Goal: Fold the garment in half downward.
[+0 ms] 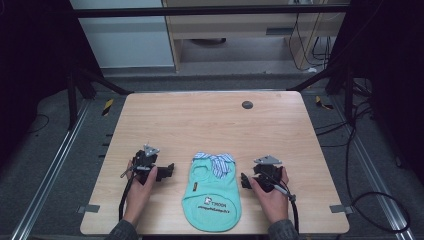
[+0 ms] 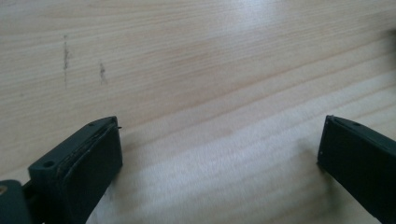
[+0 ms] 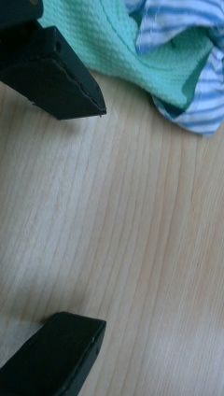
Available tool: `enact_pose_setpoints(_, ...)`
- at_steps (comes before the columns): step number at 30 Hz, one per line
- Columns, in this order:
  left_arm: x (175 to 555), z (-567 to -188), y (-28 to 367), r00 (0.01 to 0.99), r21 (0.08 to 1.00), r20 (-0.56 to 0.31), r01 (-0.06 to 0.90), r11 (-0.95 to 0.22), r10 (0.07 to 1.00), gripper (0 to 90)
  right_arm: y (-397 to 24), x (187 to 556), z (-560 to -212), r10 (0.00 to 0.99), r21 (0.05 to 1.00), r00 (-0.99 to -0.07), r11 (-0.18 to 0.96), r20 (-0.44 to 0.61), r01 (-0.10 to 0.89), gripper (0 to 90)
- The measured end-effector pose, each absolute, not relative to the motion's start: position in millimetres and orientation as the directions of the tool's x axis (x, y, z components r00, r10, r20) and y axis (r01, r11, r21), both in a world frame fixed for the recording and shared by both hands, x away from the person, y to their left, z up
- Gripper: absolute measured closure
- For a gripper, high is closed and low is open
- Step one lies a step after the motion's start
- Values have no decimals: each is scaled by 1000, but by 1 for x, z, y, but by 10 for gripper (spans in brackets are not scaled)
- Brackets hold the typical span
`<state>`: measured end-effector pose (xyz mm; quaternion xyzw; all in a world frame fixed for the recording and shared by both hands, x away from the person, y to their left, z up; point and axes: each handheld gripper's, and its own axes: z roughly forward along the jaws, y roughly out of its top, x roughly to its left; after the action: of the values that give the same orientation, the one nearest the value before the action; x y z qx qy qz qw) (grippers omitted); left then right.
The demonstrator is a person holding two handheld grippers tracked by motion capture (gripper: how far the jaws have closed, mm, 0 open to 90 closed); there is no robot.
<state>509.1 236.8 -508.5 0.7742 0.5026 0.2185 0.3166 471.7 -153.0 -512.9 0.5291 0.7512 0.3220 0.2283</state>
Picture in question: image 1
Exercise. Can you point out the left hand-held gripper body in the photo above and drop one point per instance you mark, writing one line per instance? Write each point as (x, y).
(144, 161)

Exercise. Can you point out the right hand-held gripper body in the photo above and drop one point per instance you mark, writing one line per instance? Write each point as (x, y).
(266, 170)

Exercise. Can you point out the green pet shirt striped collar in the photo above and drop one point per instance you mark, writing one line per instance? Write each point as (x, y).
(211, 193)

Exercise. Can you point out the person's right hand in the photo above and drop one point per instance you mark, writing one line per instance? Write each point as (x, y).
(275, 205)

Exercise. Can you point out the person's left hand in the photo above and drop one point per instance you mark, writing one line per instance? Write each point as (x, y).
(137, 200)

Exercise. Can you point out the yellow black floor tape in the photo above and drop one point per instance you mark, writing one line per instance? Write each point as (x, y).
(322, 103)
(107, 107)

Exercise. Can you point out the grey round table grommet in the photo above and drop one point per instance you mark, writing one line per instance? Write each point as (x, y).
(247, 105)

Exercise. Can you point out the black metal stand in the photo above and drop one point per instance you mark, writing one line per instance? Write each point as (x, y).
(348, 96)
(72, 100)

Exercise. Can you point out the white plug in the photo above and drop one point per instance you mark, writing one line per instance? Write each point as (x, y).
(311, 70)

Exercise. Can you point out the white cabinet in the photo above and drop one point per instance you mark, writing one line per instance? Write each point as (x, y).
(126, 40)

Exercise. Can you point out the black curtain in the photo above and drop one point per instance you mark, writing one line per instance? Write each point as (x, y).
(30, 66)
(393, 66)

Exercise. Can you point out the light wooden desk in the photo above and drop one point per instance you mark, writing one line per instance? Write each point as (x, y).
(233, 25)

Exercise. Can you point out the grey table edge bracket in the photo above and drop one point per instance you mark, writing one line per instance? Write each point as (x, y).
(340, 209)
(89, 208)

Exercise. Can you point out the aluminium floor rail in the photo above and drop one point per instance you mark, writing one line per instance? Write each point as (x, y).
(50, 173)
(376, 186)

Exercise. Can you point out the black frame crossbar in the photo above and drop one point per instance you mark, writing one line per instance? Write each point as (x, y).
(206, 11)

